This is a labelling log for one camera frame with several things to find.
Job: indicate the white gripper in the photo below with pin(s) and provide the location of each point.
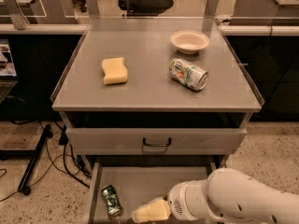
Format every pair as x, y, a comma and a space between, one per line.
177, 200

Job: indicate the green soda can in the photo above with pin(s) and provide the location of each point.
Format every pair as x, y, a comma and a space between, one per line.
111, 199

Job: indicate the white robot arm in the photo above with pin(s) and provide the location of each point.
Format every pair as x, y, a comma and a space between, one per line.
227, 195

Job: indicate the open middle drawer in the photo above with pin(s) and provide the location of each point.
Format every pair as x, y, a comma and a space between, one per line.
138, 180

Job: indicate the upper grey drawer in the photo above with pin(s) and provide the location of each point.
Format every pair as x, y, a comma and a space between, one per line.
128, 141

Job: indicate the grey drawer cabinet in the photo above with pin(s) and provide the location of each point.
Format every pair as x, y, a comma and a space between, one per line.
150, 98

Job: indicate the white and green can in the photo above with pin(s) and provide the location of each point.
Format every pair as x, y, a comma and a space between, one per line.
188, 74

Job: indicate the black stand leg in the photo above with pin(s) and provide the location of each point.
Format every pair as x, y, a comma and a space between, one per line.
23, 186

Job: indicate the yellow sponge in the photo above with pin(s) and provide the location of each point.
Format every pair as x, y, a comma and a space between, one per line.
115, 71

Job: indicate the white bowl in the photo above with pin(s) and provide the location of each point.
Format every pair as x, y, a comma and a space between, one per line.
189, 41

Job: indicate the laptop computer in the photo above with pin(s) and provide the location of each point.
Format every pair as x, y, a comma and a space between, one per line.
8, 72

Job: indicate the grey desk right background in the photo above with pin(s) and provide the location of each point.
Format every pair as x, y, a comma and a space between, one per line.
266, 12

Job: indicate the grey desk background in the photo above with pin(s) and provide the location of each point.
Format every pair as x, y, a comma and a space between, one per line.
40, 11
266, 12

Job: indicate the grey desk left background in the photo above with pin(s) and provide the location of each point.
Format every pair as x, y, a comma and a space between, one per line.
40, 11

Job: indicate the black drawer handle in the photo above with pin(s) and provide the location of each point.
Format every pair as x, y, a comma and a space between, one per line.
167, 143

